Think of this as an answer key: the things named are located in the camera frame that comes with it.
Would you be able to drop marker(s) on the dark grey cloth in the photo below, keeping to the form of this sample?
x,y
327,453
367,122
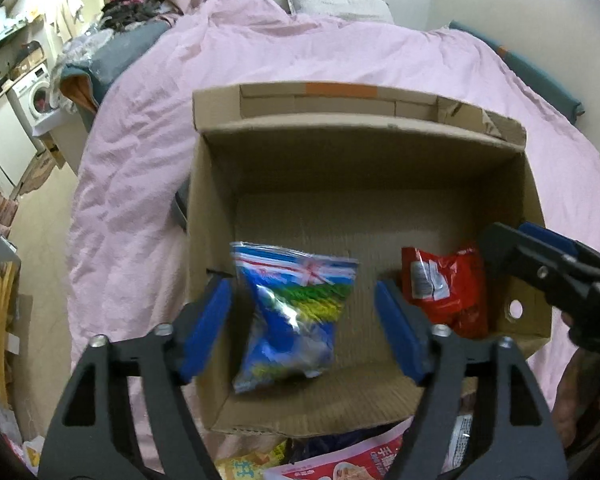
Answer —
x,y
181,205

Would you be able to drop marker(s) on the red snack bag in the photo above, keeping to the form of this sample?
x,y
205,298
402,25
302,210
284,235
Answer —
x,y
460,300

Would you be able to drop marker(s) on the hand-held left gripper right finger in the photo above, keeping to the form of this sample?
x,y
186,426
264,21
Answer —
x,y
397,330

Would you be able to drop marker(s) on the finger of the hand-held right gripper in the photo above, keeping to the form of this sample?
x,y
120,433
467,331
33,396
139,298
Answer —
x,y
550,239
510,255

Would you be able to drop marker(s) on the white cabinet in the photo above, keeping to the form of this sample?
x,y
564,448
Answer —
x,y
2,140

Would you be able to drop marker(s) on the small brown cardboard box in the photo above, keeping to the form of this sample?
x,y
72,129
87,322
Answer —
x,y
27,60

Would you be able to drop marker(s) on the pile of dark clothes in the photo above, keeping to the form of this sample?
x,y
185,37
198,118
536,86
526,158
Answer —
x,y
135,2

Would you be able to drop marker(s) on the person's right hand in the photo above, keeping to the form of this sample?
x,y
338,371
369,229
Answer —
x,y
572,390

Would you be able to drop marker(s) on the teal bolster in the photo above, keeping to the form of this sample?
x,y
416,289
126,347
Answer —
x,y
540,75

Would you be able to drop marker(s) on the white pillow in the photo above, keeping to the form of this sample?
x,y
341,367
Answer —
x,y
340,5

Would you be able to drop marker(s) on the pink blanket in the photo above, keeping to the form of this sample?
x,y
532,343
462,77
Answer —
x,y
280,50

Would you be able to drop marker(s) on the brown floor mat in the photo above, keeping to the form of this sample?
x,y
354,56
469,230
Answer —
x,y
42,167

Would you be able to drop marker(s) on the large cardboard box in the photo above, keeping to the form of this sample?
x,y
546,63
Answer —
x,y
330,185

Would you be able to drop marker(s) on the blue snack bag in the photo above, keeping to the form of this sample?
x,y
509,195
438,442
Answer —
x,y
290,320

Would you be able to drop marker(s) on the white washing machine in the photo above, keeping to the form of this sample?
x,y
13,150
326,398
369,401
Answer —
x,y
37,92

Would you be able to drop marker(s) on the wooden chair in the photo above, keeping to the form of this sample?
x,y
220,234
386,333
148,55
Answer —
x,y
0,320

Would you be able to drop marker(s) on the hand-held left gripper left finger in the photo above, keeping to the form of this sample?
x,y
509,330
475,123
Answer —
x,y
207,325

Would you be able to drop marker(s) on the pink snack packet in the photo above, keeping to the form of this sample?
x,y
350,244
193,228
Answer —
x,y
330,467

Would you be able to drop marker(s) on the dark blue snack packet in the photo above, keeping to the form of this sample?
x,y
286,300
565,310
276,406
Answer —
x,y
325,447

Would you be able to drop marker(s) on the grey quilt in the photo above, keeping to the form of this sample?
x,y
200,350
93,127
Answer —
x,y
125,55

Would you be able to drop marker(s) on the white floral cloth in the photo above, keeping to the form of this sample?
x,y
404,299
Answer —
x,y
80,50

